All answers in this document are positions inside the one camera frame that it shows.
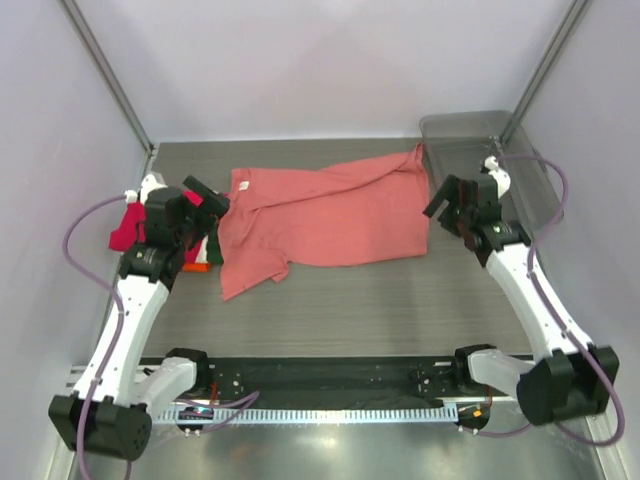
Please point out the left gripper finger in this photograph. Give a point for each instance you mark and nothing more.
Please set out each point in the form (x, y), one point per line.
(197, 228)
(213, 202)

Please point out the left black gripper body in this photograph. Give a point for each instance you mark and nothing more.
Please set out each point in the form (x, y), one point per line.
(190, 209)

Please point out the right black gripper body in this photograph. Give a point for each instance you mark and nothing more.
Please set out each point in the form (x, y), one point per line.
(456, 199)

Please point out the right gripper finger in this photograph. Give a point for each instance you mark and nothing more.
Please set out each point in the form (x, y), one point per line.
(447, 192)
(449, 219)

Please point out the salmon pink t shirt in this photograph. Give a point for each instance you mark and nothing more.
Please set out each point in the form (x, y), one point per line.
(344, 215)

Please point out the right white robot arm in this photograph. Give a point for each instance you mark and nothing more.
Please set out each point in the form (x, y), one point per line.
(569, 376)

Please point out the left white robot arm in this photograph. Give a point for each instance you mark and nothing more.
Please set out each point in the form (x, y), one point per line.
(109, 412)

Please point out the green folded t shirt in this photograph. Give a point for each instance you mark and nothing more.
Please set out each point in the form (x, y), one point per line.
(213, 248)

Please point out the magenta folded t shirt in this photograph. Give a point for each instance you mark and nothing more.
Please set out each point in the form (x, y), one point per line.
(131, 229)

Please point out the clear plastic bin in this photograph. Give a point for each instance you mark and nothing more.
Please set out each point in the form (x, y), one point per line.
(459, 143)

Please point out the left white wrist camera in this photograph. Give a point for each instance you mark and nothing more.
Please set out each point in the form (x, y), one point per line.
(150, 182)

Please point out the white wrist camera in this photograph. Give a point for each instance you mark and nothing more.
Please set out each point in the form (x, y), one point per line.
(150, 182)
(491, 167)

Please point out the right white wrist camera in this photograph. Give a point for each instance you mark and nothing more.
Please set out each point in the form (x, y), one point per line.
(491, 167)

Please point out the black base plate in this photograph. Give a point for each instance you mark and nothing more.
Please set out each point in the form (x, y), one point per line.
(339, 383)

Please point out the slotted white cable duct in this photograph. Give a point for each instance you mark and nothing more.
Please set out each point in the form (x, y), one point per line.
(193, 416)

